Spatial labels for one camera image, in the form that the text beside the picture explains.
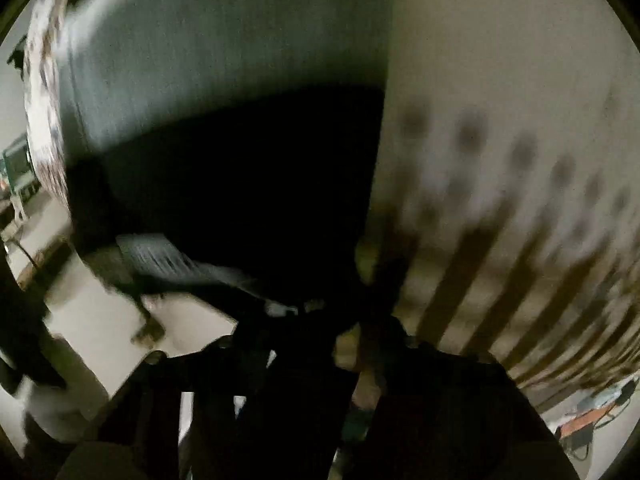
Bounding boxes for floral bed sheet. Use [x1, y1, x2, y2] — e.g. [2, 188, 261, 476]
[24, 0, 639, 395]

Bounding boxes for black patterned knit sweater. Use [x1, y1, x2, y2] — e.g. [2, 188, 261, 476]
[54, 0, 396, 311]

